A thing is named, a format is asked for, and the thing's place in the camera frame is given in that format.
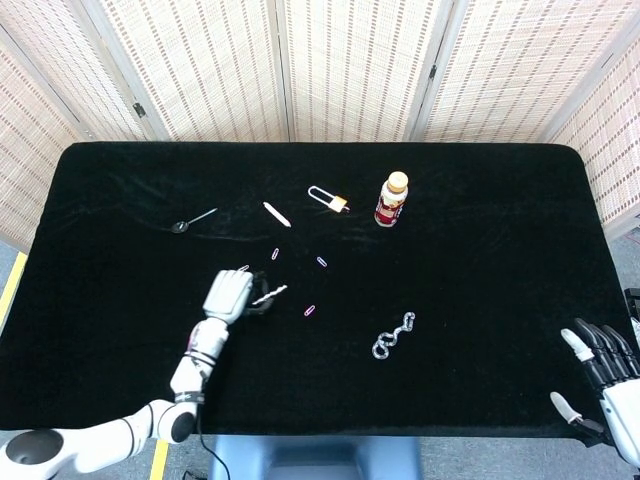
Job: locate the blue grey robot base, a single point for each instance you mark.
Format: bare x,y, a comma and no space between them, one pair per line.
320,457

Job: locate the black velvet table cloth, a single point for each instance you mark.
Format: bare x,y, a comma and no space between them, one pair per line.
450,280

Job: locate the brass padlock with long shackle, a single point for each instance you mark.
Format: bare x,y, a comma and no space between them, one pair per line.
340,202

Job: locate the metal screen hinge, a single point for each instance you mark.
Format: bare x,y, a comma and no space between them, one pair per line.
433,71
139,110

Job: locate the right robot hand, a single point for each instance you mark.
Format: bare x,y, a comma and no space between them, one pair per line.
622,415

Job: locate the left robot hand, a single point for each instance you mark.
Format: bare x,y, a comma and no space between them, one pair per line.
227,295

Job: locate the metal spoon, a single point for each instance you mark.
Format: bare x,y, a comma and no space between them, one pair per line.
178,227

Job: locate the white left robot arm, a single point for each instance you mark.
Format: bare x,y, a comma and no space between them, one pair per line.
90,445

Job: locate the yellow floor tape strip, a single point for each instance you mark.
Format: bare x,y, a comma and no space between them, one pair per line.
11,290
160,460

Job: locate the silver screw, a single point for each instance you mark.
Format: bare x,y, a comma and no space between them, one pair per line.
272,293

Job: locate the red labelled drink bottle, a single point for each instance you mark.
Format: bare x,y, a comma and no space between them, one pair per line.
391,205

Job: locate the woven folding screen panel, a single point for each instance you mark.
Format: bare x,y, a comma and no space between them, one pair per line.
350,65
610,150
65,65
510,65
200,65
30,150

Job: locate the white pen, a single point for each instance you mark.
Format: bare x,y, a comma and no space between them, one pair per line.
276,214

